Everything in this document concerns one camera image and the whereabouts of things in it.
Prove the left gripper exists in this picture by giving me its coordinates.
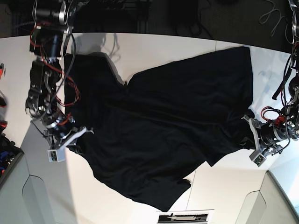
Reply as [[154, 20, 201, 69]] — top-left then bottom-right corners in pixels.
[[238, 115, 290, 156]]

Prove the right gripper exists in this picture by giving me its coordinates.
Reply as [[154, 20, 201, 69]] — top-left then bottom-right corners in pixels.
[[42, 116, 94, 154]]

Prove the black t-shirt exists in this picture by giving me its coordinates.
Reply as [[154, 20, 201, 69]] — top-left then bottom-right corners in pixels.
[[66, 47, 254, 212]]

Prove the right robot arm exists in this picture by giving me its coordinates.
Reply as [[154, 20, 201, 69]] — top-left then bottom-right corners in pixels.
[[25, 0, 90, 156]]

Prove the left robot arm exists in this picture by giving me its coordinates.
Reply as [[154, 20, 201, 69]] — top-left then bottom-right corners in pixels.
[[243, 0, 299, 166]]

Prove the pile of orange black tools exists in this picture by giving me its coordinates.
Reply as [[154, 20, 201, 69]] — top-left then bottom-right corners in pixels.
[[0, 63, 18, 175]]

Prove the grey left corner panel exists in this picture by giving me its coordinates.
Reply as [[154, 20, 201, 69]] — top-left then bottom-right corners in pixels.
[[0, 153, 56, 224]]

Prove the printed paper sheet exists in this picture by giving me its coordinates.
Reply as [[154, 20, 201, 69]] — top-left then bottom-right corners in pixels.
[[157, 210, 214, 224]]

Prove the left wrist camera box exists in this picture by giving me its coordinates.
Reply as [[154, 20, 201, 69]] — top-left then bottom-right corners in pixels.
[[249, 149, 268, 167]]

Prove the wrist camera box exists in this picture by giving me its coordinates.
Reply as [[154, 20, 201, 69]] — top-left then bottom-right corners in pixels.
[[47, 149, 65, 162], [249, 149, 268, 167]]

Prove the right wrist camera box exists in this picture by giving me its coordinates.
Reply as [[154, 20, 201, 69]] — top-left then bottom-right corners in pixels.
[[47, 149, 65, 162]]

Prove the white cable bundle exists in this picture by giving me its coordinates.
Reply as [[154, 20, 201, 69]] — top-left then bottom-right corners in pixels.
[[258, 0, 295, 45]]

